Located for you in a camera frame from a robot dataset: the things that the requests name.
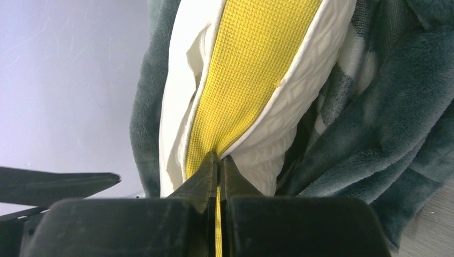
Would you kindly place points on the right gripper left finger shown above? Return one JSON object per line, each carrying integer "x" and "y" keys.
{"x": 183, "y": 224}

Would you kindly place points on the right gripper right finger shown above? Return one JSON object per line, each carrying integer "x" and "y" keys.
{"x": 257, "y": 225}

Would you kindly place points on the white yellow black pillow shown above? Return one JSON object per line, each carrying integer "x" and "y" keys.
{"x": 241, "y": 76}

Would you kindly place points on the grey fluffy pillowcase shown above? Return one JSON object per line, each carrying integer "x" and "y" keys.
{"x": 381, "y": 131}

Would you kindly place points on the black folding tripod stand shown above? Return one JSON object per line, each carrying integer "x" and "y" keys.
{"x": 39, "y": 190}

